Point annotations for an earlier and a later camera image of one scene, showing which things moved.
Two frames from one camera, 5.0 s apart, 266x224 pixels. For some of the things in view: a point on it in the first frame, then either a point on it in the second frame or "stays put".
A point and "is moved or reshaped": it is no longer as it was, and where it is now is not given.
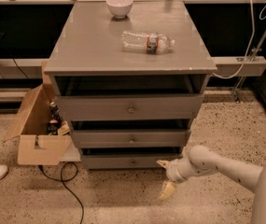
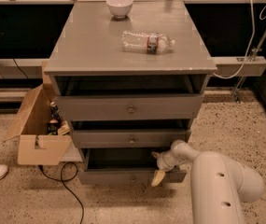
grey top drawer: [130, 106] stays put
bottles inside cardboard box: [52, 128] stays put
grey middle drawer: [131, 138] stays put
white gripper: [172, 171] -> [161, 162]
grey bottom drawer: [132, 161] is moved or reshaped
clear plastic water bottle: [142, 42] stays put
